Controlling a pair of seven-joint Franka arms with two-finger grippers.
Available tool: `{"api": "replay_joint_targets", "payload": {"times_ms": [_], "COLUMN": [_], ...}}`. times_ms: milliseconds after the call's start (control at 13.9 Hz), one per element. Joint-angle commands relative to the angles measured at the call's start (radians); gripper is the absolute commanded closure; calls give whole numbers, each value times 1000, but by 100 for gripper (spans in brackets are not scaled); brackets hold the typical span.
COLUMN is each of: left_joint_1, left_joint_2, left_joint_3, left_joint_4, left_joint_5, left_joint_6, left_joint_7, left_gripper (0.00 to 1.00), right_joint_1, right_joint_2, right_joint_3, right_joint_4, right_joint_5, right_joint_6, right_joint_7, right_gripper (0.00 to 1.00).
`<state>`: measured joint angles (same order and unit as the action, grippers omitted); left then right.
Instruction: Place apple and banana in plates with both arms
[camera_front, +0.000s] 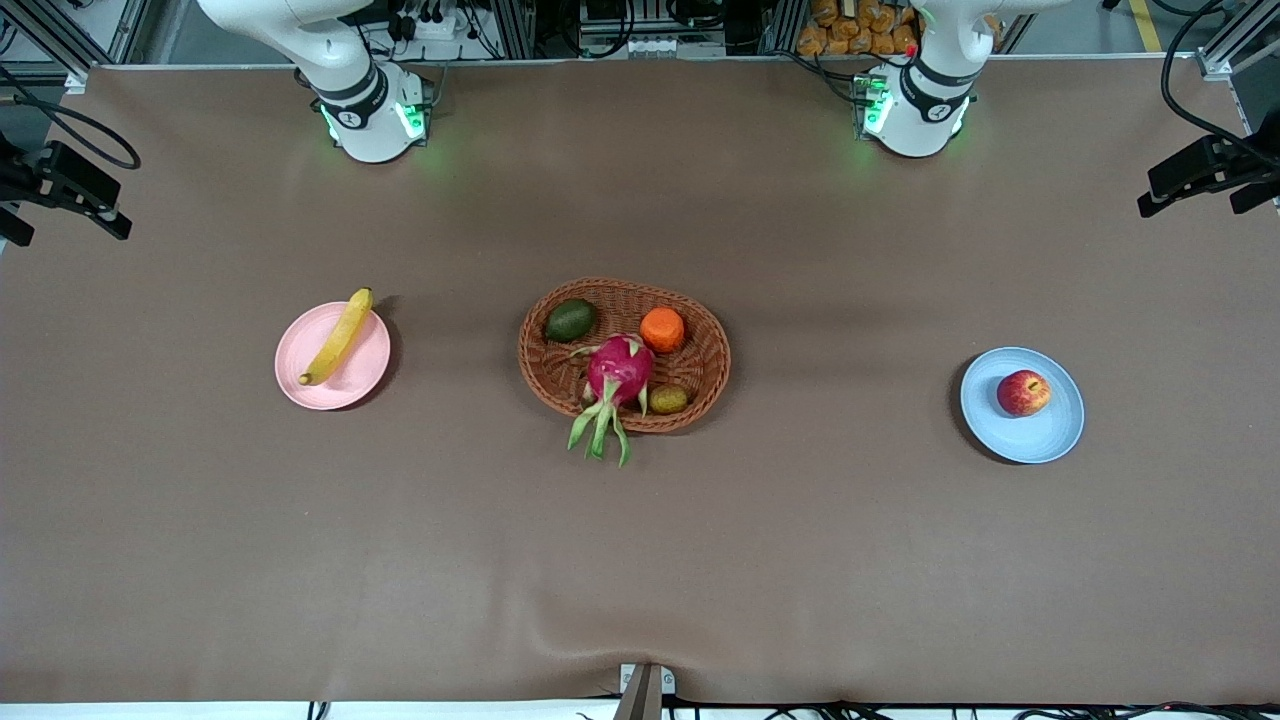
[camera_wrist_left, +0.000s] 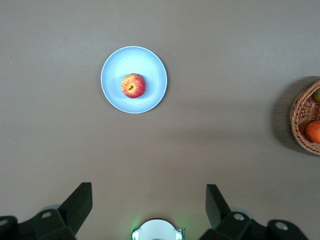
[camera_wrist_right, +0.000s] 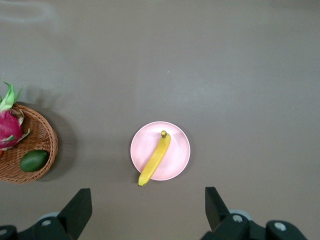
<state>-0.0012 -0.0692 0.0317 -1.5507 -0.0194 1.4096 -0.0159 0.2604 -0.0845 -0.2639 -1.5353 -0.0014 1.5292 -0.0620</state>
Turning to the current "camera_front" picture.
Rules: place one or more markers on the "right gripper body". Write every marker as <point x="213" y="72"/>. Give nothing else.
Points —
<point x="30" y="172"/>

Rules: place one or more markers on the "red yellow apple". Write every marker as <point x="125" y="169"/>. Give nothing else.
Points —
<point x="1023" y="393"/>

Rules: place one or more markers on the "yellow banana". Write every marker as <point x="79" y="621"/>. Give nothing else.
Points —
<point x="340" y="340"/>

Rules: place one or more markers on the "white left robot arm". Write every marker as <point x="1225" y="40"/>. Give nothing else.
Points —
<point x="930" y="100"/>

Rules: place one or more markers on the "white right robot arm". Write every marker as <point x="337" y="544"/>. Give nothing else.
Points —
<point x="350" y="90"/>

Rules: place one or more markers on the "light blue plate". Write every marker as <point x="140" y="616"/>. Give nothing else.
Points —
<point x="1040" y="435"/>

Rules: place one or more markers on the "pink plate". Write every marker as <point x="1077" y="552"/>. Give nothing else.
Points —
<point x="360" y="385"/>

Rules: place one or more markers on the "bag of bread rolls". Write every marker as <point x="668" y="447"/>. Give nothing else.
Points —
<point x="860" y="30"/>

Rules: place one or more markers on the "white power strip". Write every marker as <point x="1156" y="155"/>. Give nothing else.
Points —
<point x="435" y="25"/>

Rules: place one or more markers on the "dark green avocado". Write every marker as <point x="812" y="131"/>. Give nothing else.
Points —
<point x="571" y="320"/>

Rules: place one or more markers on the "brown wicker basket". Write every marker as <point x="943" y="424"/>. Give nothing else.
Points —
<point x="700" y="395"/>

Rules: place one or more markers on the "orange tangerine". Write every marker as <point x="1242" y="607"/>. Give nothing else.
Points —
<point x="663" y="330"/>

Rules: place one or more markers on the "pink dragon fruit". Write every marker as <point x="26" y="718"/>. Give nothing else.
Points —
<point x="620" y="368"/>

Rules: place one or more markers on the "olive brown kiwi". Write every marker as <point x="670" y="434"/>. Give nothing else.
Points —
<point x="668" y="400"/>

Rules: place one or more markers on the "brown table cloth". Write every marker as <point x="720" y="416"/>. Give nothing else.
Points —
<point x="640" y="560"/>

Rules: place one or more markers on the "aluminium frame profile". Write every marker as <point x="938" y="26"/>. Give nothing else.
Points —
<point x="1225" y="55"/>
<point x="45" y="35"/>

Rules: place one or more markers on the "metal bracket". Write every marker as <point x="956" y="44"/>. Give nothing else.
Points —
<point x="640" y="700"/>

